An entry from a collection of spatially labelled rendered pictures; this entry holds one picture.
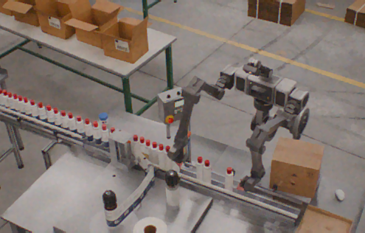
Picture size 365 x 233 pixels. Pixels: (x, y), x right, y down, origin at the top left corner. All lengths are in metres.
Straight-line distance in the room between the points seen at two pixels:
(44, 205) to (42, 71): 3.08
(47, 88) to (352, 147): 3.36
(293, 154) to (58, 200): 1.60
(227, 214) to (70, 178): 1.14
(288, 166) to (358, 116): 2.41
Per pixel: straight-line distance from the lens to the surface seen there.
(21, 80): 6.54
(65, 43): 5.52
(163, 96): 3.42
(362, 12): 7.35
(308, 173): 3.53
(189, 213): 3.49
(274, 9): 7.25
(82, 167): 3.95
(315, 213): 3.62
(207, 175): 3.58
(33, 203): 3.79
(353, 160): 5.29
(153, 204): 3.55
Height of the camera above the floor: 3.51
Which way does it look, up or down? 39 degrees down
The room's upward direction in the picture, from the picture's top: 2 degrees counter-clockwise
